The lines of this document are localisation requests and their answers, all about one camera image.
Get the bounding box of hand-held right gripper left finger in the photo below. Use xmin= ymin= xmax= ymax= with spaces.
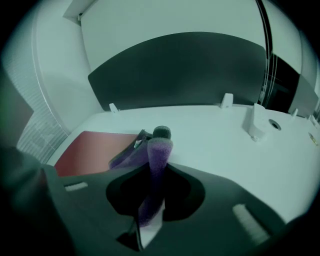
xmin=42 ymin=163 xmax=151 ymax=252

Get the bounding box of round desk cable grommet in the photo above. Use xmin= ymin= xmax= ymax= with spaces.
xmin=268 ymin=119 xmax=282 ymax=131

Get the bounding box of dark desk divider panel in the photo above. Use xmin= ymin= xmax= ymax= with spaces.
xmin=87 ymin=31 xmax=268 ymax=113

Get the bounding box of purple and grey cloth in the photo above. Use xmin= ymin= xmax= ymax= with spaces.
xmin=108 ymin=125 xmax=174 ymax=228

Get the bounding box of red mat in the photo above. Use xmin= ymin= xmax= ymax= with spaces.
xmin=53 ymin=130 xmax=143 ymax=177

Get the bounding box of white power strip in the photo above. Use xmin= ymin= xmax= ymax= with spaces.
xmin=241 ymin=102 xmax=273 ymax=143

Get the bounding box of grey desk divider panel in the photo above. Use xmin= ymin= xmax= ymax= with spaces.
xmin=289 ymin=74 xmax=320 ymax=119

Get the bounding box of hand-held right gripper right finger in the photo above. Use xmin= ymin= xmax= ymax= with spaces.
xmin=142 ymin=162 xmax=288 ymax=256

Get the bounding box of yellow sticker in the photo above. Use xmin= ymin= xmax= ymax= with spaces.
xmin=307 ymin=132 xmax=319 ymax=147

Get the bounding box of black window frame post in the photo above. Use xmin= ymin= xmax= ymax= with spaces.
xmin=255 ymin=0 xmax=279 ymax=109

